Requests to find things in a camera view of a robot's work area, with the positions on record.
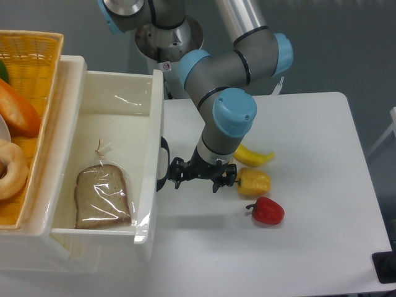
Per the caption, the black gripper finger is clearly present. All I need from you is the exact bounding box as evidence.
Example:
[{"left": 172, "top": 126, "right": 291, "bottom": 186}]
[
  {"left": 211, "top": 163, "right": 238, "bottom": 193},
  {"left": 168, "top": 157, "right": 187, "bottom": 189}
]

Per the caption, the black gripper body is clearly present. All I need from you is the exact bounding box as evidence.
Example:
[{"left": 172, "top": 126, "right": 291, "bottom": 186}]
[{"left": 184, "top": 149, "right": 225, "bottom": 181}]

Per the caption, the white top drawer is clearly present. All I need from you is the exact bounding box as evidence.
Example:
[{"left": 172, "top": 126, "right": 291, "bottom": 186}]
[{"left": 52, "top": 70, "right": 164, "bottom": 261}]

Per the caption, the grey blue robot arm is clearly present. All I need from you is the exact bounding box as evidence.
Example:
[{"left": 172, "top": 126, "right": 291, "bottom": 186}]
[{"left": 98, "top": 1, "right": 293, "bottom": 191}]

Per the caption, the white drawer cabinet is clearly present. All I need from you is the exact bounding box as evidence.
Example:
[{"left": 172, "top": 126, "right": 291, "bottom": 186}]
[{"left": 1, "top": 55, "right": 101, "bottom": 273}]

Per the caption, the yellow toy bell pepper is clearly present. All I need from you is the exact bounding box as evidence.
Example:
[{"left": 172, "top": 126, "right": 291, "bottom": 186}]
[{"left": 236, "top": 168, "right": 272, "bottom": 197}]

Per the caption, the yellow toy banana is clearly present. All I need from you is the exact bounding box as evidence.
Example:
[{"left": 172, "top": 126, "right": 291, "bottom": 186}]
[{"left": 233, "top": 144, "right": 275, "bottom": 167}]

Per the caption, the red toy bell pepper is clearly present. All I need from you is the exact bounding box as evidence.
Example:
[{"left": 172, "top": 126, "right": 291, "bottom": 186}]
[{"left": 245, "top": 196, "right": 285, "bottom": 225}]

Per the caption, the bagged brown bread slice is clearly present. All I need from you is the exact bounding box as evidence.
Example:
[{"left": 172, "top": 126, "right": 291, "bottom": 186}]
[{"left": 74, "top": 139, "right": 134, "bottom": 230}]

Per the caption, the orange toy baguette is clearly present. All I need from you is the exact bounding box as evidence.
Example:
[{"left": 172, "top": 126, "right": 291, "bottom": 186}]
[{"left": 1, "top": 80, "right": 41, "bottom": 138}]

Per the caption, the beige toy bagel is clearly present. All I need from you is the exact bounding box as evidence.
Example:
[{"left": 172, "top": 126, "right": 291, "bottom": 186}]
[{"left": 1, "top": 139, "right": 29, "bottom": 200}]

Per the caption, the white plate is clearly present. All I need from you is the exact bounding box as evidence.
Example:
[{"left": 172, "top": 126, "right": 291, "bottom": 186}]
[{"left": 0, "top": 116, "right": 11, "bottom": 142}]

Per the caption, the black device at edge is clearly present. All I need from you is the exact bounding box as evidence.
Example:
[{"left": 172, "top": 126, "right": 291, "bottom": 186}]
[{"left": 372, "top": 251, "right": 395, "bottom": 284}]

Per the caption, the yellow wicker basket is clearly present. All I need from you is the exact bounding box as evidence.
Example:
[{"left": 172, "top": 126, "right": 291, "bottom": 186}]
[{"left": 1, "top": 30, "right": 64, "bottom": 231}]

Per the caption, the green toy vegetable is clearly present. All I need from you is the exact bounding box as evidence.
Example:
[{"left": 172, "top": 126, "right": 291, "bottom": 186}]
[{"left": 0, "top": 59, "right": 9, "bottom": 84}]

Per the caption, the white frame at right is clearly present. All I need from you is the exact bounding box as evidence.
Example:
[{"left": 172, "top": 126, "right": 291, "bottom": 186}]
[{"left": 366, "top": 107, "right": 395, "bottom": 163}]

